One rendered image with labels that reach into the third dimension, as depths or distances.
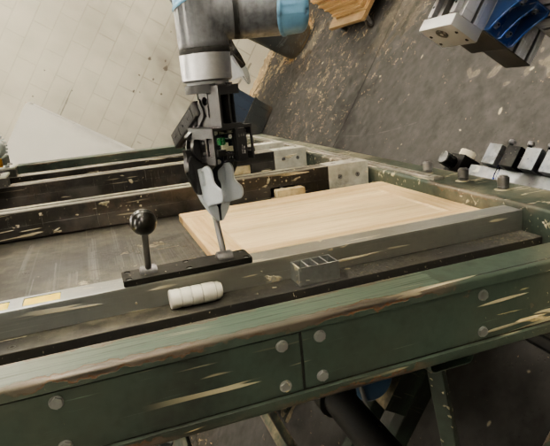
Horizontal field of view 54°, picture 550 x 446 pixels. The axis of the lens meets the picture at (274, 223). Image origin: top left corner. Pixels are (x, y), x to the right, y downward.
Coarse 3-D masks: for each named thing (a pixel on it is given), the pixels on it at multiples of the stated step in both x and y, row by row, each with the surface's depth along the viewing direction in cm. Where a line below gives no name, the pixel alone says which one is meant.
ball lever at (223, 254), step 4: (216, 220) 87; (216, 224) 87; (220, 224) 87; (216, 228) 87; (220, 228) 87; (216, 232) 87; (220, 232) 87; (220, 236) 87; (220, 240) 86; (220, 244) 86; (224, 244) 87; (220, 248) 86; (224, 248) 86; (216, 252) 86; (220, 252) 85; (224, 252) 85; (228, 252) 86; (232, 252) 86; (216, 256) 86; (220, 256) 85; (224, 256) 85; (228, 256) 85; (232, 256) 86
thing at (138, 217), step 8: (136, 216) 74; (144, 216) 74; (152, 216) 75; (136, 224) 74; (144, 224) 74; (152, 224) 75; (136, 232) 75; (144, 232) 74; (144, 240) 77; (144, 248) 78; (144, 256) 80; (144, 264) 81; (152, 264) 83; (144, 272) 81; (152, 272) 82
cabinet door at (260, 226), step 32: (320, 192) 142; (352, 192) 140; (384, 192) 136; (416, 192) 132; (192, 224) 122; (224, 224) 120; (256, 224) 118; (288, 224) 115; (320, 224) 113; (352, 224) 111; (384, 224) 107
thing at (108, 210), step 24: (288, 168) 152; (312, 168) 149; (336, 168) 151; (360, 168) 154; (120, 192) 139; (144, 192) 136; (168, 192) 137; (192, 192) 139; (264, 192) 146; (0, 216) 126; (24, 216) 127; (48, 216) 129; (72, 216) 131; (96, 216) 133; (120, 216) 135; (168, 216) 139; (0, 240) 127
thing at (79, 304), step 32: (416, 224) 98; (448, 224) 96; (480, 224) 99; (512, 224) 101; (256, 256) 88; (288, 256) 87; (352, 256) 91; (384, 256) 93; (96, 288) 80; (128, 288) 80; (160, 288) 81; (224, 288) 85; (0, 320) 75; (32, 320) 76; (64, 320) 78
